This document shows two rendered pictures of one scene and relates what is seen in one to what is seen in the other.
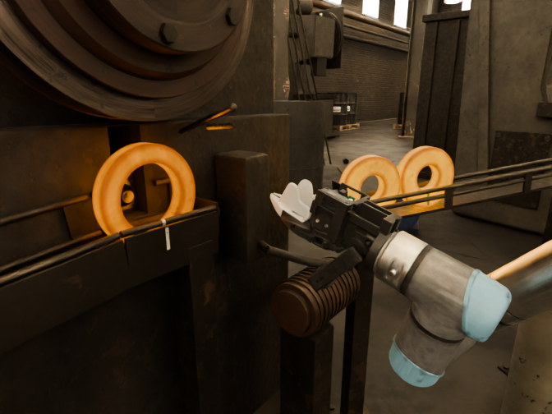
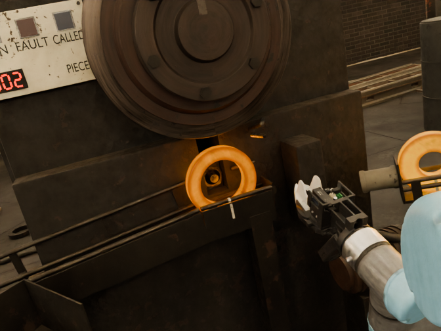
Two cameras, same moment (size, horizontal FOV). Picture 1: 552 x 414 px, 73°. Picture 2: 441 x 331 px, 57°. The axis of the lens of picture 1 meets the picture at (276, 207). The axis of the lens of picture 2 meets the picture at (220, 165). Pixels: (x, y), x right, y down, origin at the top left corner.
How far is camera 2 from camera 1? 0.43 m
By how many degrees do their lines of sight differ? 34
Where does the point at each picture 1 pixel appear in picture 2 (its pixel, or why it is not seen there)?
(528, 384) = not seen: outside the picture
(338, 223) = (320, 217)
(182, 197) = (245, 180)
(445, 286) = (375, 276)
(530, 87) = not seen: outside the picture
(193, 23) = (224, 78)
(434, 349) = (380, 322)
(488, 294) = (401, 288)
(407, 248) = (359, 243)
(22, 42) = (135, 112)
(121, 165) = (198, 165)
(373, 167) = (430, 145)
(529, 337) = not seen: outside the picture
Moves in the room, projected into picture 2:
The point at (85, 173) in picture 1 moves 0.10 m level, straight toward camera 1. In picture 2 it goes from (184, 167) to (177, 182)
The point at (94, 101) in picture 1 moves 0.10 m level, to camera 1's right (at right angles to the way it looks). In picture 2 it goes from (176, 133) to (211, 131)
